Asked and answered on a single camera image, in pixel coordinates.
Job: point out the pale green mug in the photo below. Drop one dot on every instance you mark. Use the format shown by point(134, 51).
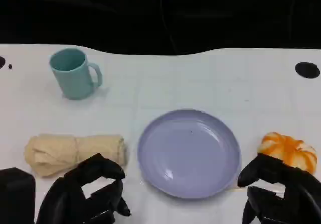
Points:
point(74, 83)

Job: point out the lilac plate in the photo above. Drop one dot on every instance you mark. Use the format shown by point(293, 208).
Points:
point(188, 156)

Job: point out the black round table grommet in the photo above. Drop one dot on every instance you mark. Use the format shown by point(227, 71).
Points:
point(307, 70)
point(1, 62)

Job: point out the orange and white bread roll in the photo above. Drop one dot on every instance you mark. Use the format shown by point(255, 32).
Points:
point(288, 147)

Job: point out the beige towel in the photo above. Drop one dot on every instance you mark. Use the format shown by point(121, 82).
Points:
point(62, 150)

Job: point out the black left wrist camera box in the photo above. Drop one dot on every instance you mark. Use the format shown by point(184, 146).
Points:
point(15, 196)

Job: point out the black cloth backdrop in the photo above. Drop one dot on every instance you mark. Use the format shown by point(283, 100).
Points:
point(160, 13)

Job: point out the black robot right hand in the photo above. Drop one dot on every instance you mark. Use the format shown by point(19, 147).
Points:
point(296, 199)

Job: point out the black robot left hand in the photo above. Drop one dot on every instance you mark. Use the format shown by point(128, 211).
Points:
point(62, 199)

